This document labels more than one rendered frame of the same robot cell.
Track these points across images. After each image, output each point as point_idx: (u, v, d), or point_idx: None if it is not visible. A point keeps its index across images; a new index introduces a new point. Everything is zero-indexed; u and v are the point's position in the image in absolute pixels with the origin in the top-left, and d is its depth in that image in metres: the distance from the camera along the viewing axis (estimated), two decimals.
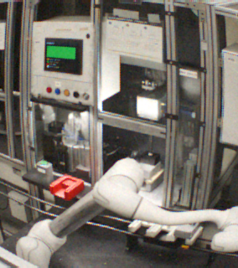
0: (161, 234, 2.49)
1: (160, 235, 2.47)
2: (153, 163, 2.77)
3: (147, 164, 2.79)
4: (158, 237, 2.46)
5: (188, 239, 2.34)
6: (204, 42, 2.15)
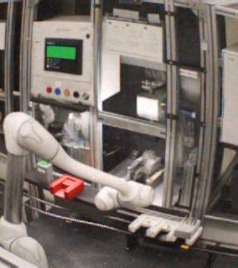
0: (161, 234, 2.49)
1: (160, 235, 2.47)
2: (154, 140, 2.72)
3: (148, 141, 2.74)
4: (158, 237, 2.46)
5: (188, 239, 2.34)
6: (204, 42, 2.15)
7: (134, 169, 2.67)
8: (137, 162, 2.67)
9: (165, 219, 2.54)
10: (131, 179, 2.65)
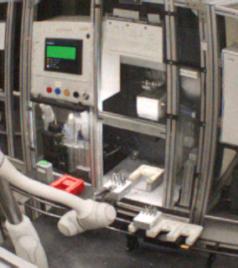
0: (161, 234, 2.49)
1: (160, 235, 2.47)
2: (154, 140, 2.72)
3: (148, 141, 2.74)
4: (158, 237, 2.46)
5: (188, 239, 2.34)
6: (204, 42, 2.15)
7: (100, 195, 2.42)
8: (103, 188, 2.42)
9: (165, 219, 2.54)
10: None
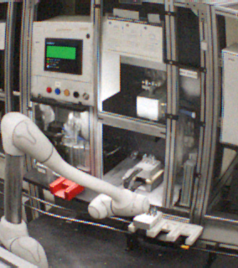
0: (161, 234, 2.49)
1: (160, 235, 2.47)
2: (154, 140, 2.72)
3: (148, 141, 2.74)
4: (158, 237, 2.46)
5: (188, 239, 2.34)
6: (204, 42, 2.15)
7: (128, 178, 2.62)
8: (131, 172, 2.62)
9: (165, 219, 2.54)
10: (126, 189, 2.60)
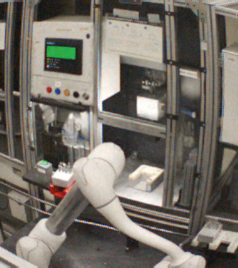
0: (220, 245, 2.32)
1: (220, 248, 2.31)
2: (154, 140, 2.72)
3: (148, 141, 2.74)
4: (219, 249, 2.29)
5: None
6: (204, 42, 2.15)
7: (183, 246, 2.27)
8: (186, 240, 2.27)
9: (225, 231, 2.37)
10: None
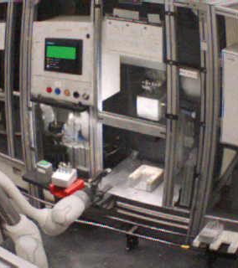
0: (221, 245, 2.32)
1: (221, 248, 2.30)
2: (154, 140, 2.72)
3: (148, 141, 2.74)
4: (219, 249, 2.29)
5: None
6: (204, 42, 2.15)
7: (95, 181, 2.36)
8: (98, 173, 2.35)
9: (225, 231, 2.37)
10: (94, 193, 2.34)
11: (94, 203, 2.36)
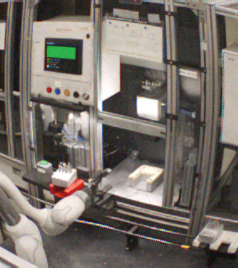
0: (221, 245, 2.32)
1: (221, 248, 2.30)
2: (154, 140, 2.72)
3: (148, 141, 2.74)
4: (219, 249, 2.29)
5: None
6: (204, 42, 2.15)
7: (95, 181, 2.36)
8: (98, 173, 2.35)
9: (225, 231, 2.37)
10: (94, 193, 2.34)
11: (94, 203, 2.36)
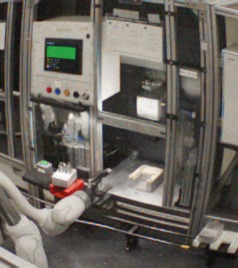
0: (221, 245, 2.32)
1: (221, 248, 2.30)
2: (154, 140, 2.72)
3: (148, 141, 2.74)
4: (219, 249, 2.29)
5: None
6: (204, 42, 2.15)
7: (96, 181, 2.36)
8: (98, 173, 2.35)
9: (225, 231, 2.37)
10: (94, 193, 2.34)
11: (94, 203, 2.36)
